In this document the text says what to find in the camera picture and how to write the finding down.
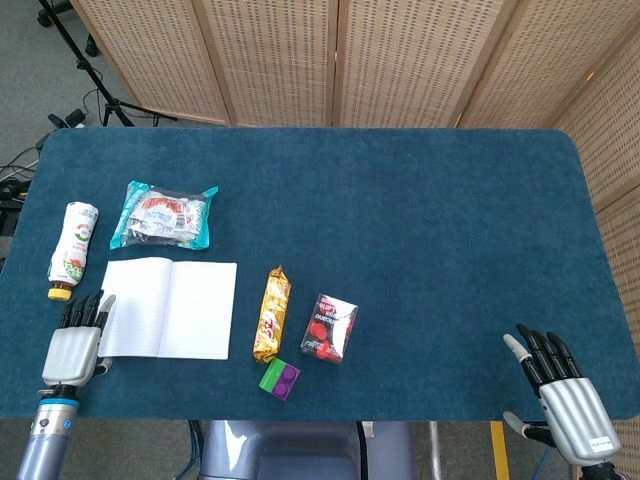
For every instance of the black power adapter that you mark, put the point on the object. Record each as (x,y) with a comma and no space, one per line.
(67,119)

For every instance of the black tripod stand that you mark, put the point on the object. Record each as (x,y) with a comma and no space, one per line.
(95,80)

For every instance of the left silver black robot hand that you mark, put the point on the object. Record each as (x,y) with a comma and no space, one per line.
(70,355)

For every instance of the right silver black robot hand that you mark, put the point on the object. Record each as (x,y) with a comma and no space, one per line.
(575,415)

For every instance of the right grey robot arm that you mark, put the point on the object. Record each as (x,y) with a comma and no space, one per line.
(597,472)

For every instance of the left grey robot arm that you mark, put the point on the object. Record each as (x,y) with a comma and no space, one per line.
(45,440)

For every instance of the red black snack box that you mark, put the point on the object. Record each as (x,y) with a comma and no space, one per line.
(327,330)

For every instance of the grey metal table leg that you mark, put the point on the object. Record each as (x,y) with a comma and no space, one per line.
(435,450)

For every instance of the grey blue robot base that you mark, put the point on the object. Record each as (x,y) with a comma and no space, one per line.
(300,450)

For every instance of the purple toy building brick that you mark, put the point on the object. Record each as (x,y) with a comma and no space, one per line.
(286,382)

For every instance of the white lined notebook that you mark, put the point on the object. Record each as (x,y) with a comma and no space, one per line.
(190,310)

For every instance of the green toy building brick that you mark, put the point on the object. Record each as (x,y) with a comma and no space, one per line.
(268,376)

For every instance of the blue carpet table mat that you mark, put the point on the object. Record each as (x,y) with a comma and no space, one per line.
(425,225)

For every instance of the woven wooden screen panel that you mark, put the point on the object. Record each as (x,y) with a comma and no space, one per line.
(540,50)
(275,60)
(415,60)
(610,125)
(625,280)
(150,50)

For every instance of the gold foil biscuit pack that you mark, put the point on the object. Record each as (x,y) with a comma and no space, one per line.
(272,315)

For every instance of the white yogurt drink bottle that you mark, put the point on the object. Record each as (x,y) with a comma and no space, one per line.
(75,245)

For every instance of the teal foil snack bag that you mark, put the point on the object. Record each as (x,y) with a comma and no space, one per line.
(160,220)

